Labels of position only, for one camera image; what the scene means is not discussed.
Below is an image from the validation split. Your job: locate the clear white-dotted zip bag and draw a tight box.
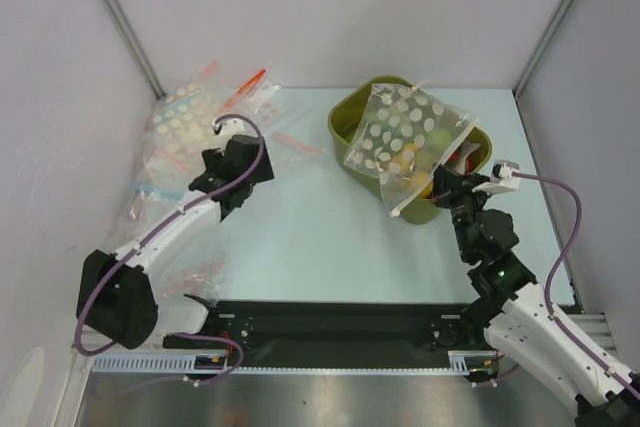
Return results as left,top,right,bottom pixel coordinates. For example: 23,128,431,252
343,82,480,219

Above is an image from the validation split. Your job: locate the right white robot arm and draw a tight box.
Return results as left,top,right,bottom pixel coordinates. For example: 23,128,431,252
432,161,639,426

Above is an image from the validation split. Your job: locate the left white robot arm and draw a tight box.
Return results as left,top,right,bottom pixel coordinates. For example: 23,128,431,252
74,134,274,350

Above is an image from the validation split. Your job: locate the pile of clear zip bags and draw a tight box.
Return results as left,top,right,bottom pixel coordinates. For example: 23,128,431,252
102,60,329,298

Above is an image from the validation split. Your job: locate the grey toy fish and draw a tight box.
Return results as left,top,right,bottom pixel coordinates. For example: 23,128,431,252
447,141,481,174

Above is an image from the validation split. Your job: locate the green toy apple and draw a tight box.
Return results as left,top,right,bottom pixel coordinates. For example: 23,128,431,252
430,129,452,150

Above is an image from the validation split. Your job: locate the olive green plastic bin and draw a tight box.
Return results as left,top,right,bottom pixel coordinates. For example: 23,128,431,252
327,75,494,226

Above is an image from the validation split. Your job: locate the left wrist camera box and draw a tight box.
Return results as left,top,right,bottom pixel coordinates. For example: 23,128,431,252
211,118,234,136

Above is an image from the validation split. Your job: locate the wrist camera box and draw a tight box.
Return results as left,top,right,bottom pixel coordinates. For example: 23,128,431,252
472,159,520,196
211,118,234,136

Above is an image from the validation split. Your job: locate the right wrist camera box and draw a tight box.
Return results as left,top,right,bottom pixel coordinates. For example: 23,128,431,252
472,159,520,196

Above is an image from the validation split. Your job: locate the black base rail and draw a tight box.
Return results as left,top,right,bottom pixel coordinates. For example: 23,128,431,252
162,300,494,370

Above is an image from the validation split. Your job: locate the white slotted cable duct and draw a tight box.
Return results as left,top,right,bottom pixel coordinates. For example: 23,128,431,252
92,351,241,374

